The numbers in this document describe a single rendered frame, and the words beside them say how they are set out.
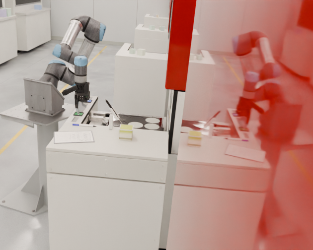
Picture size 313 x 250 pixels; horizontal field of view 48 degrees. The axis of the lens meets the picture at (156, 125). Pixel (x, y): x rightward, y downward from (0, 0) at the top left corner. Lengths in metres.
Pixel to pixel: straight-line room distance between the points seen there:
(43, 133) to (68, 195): 0.88
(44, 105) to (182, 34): 1.19
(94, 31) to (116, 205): 1.22
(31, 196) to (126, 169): 1.52
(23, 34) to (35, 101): 5.91
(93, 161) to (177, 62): 0.70
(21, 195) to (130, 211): 1.46
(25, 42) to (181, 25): 6.83
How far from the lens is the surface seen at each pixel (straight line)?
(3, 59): 7.43
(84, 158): 1.82
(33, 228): 2.87
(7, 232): 2.88
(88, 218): 2.01
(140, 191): 1.87
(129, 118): 2.39
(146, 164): 1.78
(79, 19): 2.51
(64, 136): 1.95
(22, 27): 8.49
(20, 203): 3.12
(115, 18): 10.17
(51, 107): 2.60
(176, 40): 1.93
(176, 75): 1.96
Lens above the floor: 1.79
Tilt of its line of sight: 22 degrees down
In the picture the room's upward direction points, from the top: 5 degrees clockwise
